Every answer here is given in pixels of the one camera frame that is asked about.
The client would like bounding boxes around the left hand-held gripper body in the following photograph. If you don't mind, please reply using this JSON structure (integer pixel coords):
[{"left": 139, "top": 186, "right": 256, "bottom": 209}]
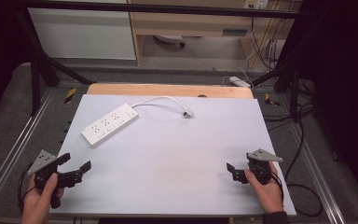
[{"left": 27, "top": 149, "right": 63, "bottom": 210}]

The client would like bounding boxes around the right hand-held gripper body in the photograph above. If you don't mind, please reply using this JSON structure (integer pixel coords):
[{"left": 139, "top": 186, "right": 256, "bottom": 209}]
[{"left": 246, "top": 148, "right": 283, "bottom": 186}]

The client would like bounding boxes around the person's right hand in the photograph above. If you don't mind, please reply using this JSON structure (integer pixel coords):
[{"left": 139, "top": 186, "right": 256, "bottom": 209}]
[{"left": 244, "top": 161, "right": 284, "bottom": 216}]

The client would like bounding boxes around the person's left hand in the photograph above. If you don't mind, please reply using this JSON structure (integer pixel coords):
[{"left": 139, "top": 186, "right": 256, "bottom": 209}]
[{"left": 21, "top": 172, "right": 65, "bottom": 224}]

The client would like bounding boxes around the yellow black tape strip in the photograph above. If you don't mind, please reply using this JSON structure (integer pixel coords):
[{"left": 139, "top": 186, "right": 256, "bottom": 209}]
[
  {"left": 63, "top": 87, "right": 77, "bottom": 105},
  {"left": 264, "top": 92, "right": 282, "bottom": 107}
]

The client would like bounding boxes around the small white power strip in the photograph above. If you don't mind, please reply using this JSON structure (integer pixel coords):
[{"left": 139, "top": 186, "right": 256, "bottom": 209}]
[{"left": 228, "top": 76, "right": 253, "bottom": 90}]

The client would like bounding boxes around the wooden table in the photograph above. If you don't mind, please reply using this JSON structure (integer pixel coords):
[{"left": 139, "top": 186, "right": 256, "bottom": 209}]
[{"left": 86, "top": 82, "right": 255, "bottom": 100}]

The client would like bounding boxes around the black curtain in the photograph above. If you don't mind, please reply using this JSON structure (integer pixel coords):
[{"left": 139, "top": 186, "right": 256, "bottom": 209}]
[
  {"left": 292, "top": 0, "right": 358, "bottom": 213},
  {"left": 0, "top": 0, "right": 35, "bottom": 125}
]

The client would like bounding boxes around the white cabinet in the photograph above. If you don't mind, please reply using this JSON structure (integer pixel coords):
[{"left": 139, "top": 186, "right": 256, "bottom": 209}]
[{"left": 27, "top": 7, "right": 137, "bottom": 61}]

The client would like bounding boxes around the grey chair base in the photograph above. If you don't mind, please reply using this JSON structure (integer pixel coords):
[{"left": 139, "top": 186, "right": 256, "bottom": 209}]
[{"left": 153, "top": 34, "right": 187, "bottom": 49}]

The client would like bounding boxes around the wooden desk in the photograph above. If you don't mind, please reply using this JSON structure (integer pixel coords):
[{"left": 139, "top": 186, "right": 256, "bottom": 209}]
[{"left": 126, "top": 0, "right": 295, "bottom": 67}]

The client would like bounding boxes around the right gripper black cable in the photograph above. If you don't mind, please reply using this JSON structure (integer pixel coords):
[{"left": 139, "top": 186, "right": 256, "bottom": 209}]
[{"left": 269, "top": 170, "right": 285, "bottom": 201}]

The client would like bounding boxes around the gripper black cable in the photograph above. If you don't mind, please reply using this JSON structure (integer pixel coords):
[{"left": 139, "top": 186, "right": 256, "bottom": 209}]
[
  {"left": 269, "top": 170, "right": 285, "bottom": 201},
  {"left": 17, "top": 161, "right": 37, "bottom": 213}
]

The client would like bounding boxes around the aluminium rail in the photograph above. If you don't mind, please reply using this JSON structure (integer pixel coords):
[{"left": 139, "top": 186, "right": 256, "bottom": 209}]
[
  {"left": 287, "top": 122, "right": 347, "bottom": 224},
  {"left": 0, "top": 88, "right": 58, "bottom": 214}
]

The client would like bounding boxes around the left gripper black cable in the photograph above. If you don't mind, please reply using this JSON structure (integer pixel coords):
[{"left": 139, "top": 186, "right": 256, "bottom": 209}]
[{"left": 17, "top": 161, "right": 37, "bottom": 213}]

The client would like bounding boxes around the black floor cable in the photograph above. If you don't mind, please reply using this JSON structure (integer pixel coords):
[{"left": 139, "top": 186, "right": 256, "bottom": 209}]
[{"left": 262, "top": 101, "right": 324, "bottom": 218}]

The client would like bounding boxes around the white power strip cable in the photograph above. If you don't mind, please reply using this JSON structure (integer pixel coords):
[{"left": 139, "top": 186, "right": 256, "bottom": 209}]
[{"left": 131, "top": 95, "right": 188, "bottom": 114}]

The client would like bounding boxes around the bundle of hanging cables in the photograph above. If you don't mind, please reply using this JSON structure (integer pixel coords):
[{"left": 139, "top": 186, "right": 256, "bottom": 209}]
[{"left": 250, "top": 17, "right": 282, "bottom": 70}]

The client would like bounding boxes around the white wall socket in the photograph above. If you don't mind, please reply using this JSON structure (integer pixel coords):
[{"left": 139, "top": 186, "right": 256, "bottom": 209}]
[{"left": 243, "top": 0, "right": 270, "bottom": 10}]

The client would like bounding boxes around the black metal frame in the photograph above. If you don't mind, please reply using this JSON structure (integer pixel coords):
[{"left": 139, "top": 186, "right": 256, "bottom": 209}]
[{"left": 11, "top": 0, "right": 303, "bottom": 123}]

